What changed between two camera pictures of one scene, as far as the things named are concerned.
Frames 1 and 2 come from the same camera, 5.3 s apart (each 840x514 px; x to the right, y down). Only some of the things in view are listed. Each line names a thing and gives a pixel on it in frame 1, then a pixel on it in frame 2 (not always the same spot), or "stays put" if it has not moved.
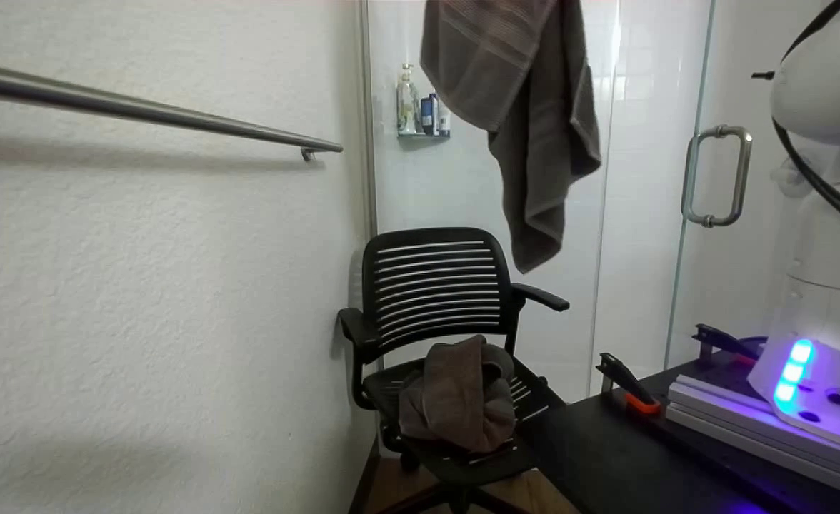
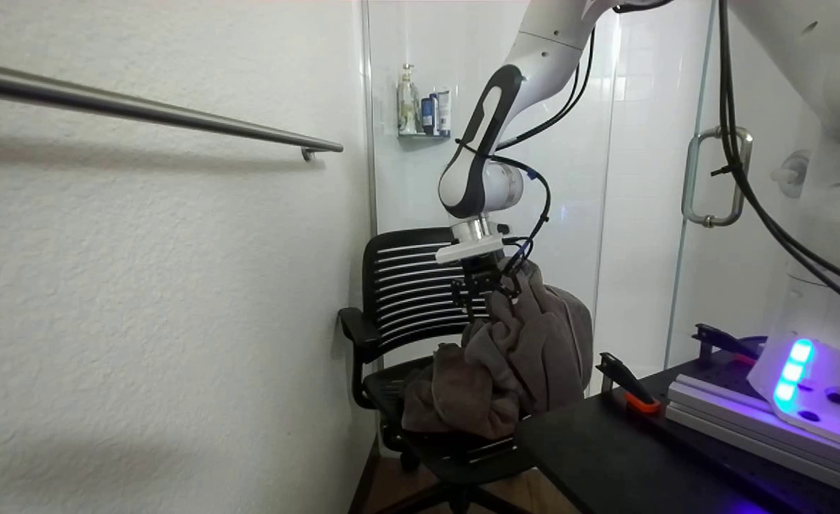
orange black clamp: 627,391 stays put
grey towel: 518,71 -> 538,335
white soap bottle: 408,101 stays put
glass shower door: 694,216 stays put
